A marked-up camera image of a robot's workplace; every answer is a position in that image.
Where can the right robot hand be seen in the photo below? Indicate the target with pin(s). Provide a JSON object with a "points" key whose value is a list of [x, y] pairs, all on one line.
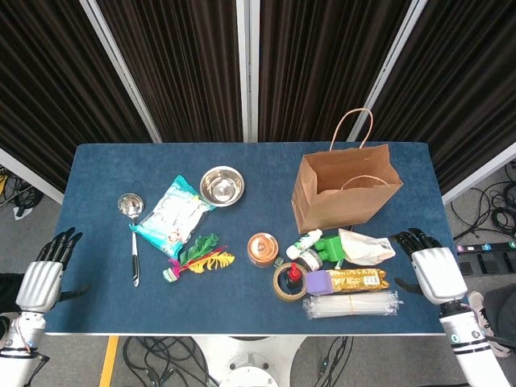
{"points": [[439, 274]]}

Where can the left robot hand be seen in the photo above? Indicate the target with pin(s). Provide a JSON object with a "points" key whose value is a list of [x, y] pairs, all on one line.
{"points": [[38, 284]]}

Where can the gold biscuit package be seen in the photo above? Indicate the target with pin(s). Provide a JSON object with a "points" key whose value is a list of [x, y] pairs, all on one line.
{"points": [[359, 280]]}

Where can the white pouch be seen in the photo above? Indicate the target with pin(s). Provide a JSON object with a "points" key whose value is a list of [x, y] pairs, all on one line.
{"points": [[363, 248]]}

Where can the bundle of clear straws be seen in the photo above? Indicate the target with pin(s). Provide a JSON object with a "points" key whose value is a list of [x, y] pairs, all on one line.
{"points": [[330, 308]]}

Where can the purple cube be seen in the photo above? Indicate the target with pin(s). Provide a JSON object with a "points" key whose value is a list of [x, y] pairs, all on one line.
{"points": [[318, 282]]}

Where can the small round labelled jar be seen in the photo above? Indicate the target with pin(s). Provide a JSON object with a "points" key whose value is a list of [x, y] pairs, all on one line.
{"points": [[311, 259]]}

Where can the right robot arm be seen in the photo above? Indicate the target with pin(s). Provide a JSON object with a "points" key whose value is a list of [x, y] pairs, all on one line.
{"points": [[467, 338]]}

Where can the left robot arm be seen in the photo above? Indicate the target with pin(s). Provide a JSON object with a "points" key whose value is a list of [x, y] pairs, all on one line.
{"points": [[20, 338]]}

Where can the brown paper bag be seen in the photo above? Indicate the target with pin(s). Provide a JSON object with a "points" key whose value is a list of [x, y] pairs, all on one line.
{"points": [[334, 213]]}

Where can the teal snack packet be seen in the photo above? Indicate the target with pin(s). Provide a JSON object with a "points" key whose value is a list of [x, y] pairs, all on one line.
{"points": [[173, 217]]}

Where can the pink white shoe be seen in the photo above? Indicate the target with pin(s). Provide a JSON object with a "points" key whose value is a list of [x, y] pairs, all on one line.
{"points": [[481, 314]]}

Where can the person's dark trouser leg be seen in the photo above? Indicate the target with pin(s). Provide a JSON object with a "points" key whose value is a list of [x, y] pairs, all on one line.
{"points": [[504, 310]]}

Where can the green plastic block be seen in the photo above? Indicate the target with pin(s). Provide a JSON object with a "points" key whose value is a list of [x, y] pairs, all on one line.
{"points": [[332, 248]]}

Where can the white tube green print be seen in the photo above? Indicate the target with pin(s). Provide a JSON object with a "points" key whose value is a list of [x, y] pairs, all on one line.
{"points": [[300, 244]]}

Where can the black ink bottle red cap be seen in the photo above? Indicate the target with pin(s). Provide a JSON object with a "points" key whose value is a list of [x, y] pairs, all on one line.
{"points": [[293, 276]]}

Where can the brown packing tape roll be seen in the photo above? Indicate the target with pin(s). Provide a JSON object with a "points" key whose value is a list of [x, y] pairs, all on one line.
{"points": [[292, 297]]}

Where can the colourful feather shuttlecock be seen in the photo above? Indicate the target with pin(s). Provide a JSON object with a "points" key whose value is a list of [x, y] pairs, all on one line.
{"points": [[209, 262]]}

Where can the clear tub rubber bands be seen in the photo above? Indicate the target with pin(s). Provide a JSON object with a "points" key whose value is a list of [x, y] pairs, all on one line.
{"points": [[263, 248]]}

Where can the white table base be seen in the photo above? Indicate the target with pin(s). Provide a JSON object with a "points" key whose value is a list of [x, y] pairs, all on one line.
{"points": [[246, 342]]}

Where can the steel bowl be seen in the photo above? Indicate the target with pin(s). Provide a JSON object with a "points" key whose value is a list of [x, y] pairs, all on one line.
{"points": [[221, 187]]}

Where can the white partition frame post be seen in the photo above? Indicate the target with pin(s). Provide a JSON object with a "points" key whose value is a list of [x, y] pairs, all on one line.
{"points": [[479, 177], [388, 72], [32, 178], [246, 80], [121, 68]]}

